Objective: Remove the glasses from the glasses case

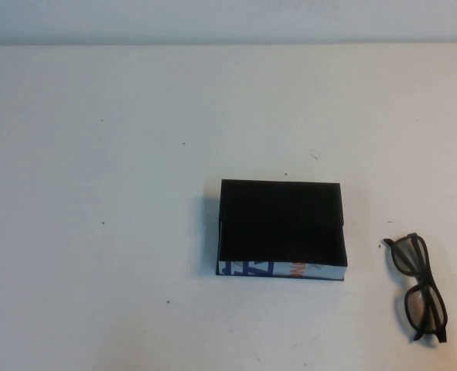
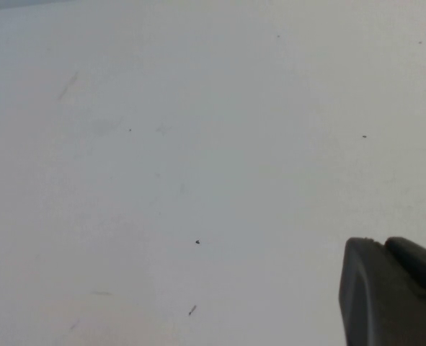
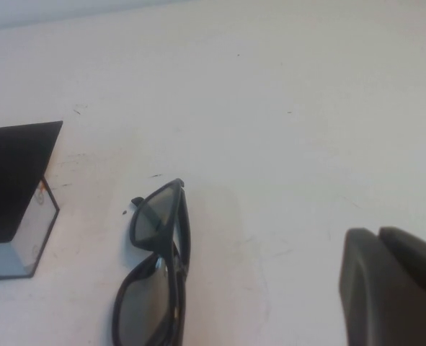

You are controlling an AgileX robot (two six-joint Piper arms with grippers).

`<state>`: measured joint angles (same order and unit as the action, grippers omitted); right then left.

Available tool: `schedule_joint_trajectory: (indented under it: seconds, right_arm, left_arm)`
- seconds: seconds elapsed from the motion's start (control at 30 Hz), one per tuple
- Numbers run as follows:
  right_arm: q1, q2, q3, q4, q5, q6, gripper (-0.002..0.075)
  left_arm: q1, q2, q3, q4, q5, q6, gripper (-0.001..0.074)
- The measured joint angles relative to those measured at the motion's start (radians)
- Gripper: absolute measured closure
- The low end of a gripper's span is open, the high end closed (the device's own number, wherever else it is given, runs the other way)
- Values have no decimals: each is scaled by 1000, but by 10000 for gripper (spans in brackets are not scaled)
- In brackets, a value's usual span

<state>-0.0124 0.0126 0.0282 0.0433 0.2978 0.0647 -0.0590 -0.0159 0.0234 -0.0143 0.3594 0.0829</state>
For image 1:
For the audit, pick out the black open cardboard box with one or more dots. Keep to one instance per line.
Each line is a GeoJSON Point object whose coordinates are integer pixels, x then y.
{"type": "Point", "coordinates": [282, 220]}

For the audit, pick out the black-framed glasses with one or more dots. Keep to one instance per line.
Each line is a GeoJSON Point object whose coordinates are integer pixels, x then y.
{"type": "Point", "coordinates": [429, 276]}

